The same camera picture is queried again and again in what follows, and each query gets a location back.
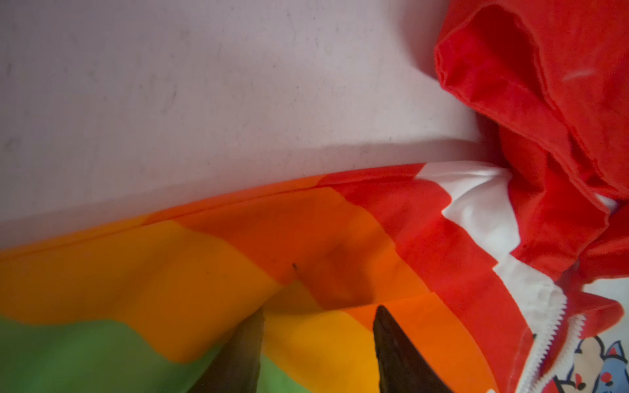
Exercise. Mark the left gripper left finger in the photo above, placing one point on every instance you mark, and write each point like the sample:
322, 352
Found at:
236, 368

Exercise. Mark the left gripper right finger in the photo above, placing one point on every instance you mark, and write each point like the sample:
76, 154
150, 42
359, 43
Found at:
402, 369

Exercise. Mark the rainbow red hooded jacket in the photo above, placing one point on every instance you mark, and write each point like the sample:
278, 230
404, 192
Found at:
505, 279

